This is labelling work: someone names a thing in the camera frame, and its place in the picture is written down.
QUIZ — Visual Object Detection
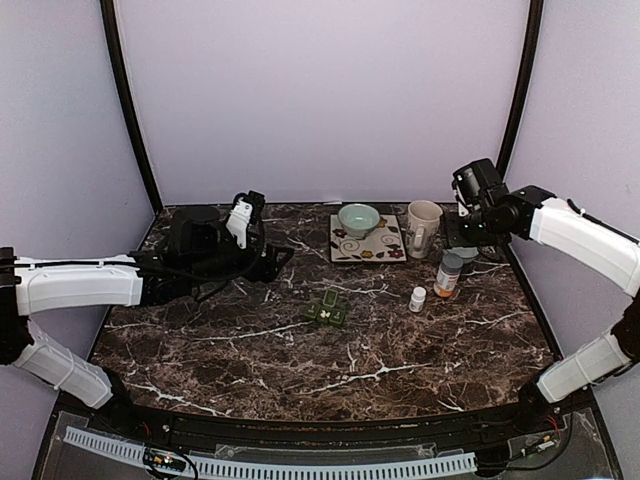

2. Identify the floral square ceramic plate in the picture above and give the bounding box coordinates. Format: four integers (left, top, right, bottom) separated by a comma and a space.
329, 214, 407, 264

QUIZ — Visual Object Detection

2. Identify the right circuit board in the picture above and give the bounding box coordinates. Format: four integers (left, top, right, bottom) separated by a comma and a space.
520, 435, 559, 457

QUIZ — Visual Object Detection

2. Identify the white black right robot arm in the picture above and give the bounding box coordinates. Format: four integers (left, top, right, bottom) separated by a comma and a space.
444, 158, 639, 434

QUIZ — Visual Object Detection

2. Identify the black right corner post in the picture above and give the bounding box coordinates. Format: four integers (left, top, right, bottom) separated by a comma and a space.
496, 0, 545, 181

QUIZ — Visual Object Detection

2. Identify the plain teal ceramic bowl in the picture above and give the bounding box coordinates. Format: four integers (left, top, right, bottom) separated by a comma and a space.
338, 203, 380, 239

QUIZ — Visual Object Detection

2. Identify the left circuit board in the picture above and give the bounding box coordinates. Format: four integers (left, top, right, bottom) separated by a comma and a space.
143, 448, 188, 473

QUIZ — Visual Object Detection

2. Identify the black corner post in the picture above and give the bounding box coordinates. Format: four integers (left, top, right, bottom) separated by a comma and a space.
496, 0, 545, 181
99, 0, 164, 214

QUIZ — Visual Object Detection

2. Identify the white slotted cable duct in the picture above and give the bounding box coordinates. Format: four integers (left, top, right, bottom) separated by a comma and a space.
62, 427, 477, 480

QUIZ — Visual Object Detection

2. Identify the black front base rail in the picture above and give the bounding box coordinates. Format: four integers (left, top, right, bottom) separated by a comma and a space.
33, 392, 622, 479

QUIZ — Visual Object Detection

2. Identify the orange grey-capped pill bottle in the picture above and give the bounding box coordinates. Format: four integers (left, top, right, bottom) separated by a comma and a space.
433, 253, 464, 298

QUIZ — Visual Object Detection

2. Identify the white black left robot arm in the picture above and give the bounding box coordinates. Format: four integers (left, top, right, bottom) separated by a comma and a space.
1, 198, 293, 436

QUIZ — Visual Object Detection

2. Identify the cream floral ceramic mug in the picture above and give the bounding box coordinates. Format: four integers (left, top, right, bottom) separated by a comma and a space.
406, 200, 443, 259

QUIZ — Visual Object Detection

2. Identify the black left corner post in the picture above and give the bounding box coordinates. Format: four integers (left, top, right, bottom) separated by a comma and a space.
99, 0, 164, 214

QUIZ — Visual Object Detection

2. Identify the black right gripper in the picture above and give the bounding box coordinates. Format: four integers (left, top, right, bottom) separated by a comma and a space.
440, 206, 507, 249

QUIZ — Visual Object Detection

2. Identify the small white pill bottle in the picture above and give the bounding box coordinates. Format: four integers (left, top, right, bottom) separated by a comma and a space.
408, 286, 427, 313

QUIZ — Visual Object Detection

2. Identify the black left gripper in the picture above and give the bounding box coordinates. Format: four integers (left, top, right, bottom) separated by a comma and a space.
185, 230, 293, 288

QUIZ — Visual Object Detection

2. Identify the green pill organizer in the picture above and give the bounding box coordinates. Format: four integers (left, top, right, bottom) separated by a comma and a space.
304, 289, 347, 327

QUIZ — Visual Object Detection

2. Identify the circuit board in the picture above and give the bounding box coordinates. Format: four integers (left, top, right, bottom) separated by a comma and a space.
520, 435, 559, 457
143, 448, 188, 473

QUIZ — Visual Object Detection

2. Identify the teal ribbed small bowl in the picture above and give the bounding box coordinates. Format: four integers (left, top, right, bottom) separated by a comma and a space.
455, 247, 479, 264

